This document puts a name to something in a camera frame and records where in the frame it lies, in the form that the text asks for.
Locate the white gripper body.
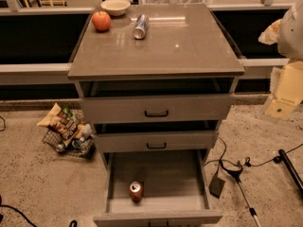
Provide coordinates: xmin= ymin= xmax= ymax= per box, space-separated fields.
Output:
xmin=263 ymin=60 xmax=303 ymax=119

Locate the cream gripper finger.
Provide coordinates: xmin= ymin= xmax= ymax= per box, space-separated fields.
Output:
xmin=258 ymin=19 xmax=281 ymax=45

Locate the red coke can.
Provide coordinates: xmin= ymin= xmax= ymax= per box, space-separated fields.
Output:
xmin=129 ymin=182 xmax=144 ymax=203

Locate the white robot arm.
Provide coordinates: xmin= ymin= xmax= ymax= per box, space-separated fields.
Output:
xmin=258 ymin=0 xmax=303 ymax=120

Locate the top drawer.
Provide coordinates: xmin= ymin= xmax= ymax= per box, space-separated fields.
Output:
xmin=80 ymin=95 xmax=233 ymax=123

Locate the drawer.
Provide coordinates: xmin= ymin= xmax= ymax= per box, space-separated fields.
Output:
xmin=80 ymin=95 xmax=233 ymax=123
xmin=93 ymin=149 xmax=223 ymax=227
xmin=93 ymin=131 xmax=218 ymax=152

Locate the grey drawer cabinet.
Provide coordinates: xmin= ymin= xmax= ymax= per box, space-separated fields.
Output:
xmin=67 ymin=3 xmax=246 ymax=227

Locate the blue silver soda can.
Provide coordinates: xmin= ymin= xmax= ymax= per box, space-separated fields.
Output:
xmin=133 ymin=14 xmax=149 ymax=40

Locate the bottom drawer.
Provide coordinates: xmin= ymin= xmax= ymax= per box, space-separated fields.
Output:
xmin=93 ymin=149 xmax=223 ymax=227

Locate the middle drawer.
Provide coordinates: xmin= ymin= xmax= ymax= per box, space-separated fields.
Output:
xmin=93 ymin=131 xmax=218 ymax=152

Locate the black bar on floor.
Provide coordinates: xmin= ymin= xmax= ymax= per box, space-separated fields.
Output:
xmin=277 ymin=149 xmax=303 ymax=196

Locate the black power adapter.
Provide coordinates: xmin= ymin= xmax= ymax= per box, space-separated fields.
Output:
xmin=209 ymin=172 xmax=225 ymax=198

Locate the white bowl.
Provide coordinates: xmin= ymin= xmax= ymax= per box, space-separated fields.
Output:
xmin=101 ymin=0 xmax=131 ymax=16

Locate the red apple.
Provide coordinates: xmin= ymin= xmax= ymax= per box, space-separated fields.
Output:
xmin=92 ymin=11 xmax=111 ymax=31

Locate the brown chip bag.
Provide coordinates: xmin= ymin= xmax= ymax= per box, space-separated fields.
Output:
xmin=37 ymin=103 xmax=82 ymax=146

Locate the black cable right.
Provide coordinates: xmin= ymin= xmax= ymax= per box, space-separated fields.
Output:
xmin=204 ymin=136 xmax=303 ymax=177

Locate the black cable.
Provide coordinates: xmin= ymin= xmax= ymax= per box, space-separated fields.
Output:
xmin=204 ymin=136 xmax=303 ymax=177
xmin=0 ymin=196 xmax=79 ymax=227

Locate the wire basket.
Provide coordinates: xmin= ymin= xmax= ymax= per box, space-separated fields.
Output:
xmin=38 ymin=109 xmax=96 ymax=159

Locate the black cable left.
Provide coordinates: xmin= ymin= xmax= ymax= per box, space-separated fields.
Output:
xmin=0 ymin=196 xmax=79 ymax=227

